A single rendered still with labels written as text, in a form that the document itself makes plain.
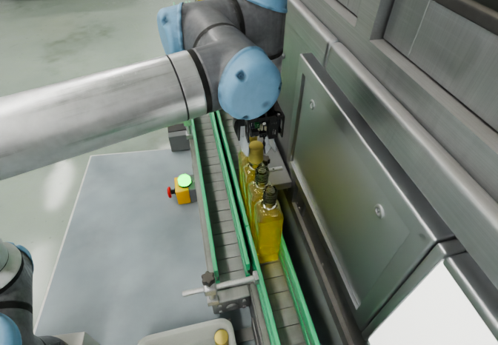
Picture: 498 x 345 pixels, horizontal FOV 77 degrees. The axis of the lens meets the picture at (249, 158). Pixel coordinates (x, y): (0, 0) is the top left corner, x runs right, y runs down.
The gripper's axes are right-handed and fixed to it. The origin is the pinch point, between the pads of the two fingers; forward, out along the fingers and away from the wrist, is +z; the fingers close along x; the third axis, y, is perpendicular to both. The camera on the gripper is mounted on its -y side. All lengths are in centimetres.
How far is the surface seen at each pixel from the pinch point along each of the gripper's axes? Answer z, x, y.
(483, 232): -22.2, 12.6, 39.3
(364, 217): -4.6, 12.5, 25.4
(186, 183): 30.7, -18.5, -20.2
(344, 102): -16.6, 13.6, 9.4
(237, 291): 26.8, -9.2, 20.2
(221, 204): 27.3, -8.8, -6.3
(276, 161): 27.3, 12.6, -19.8
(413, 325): -1.9, 12.0, 41.5
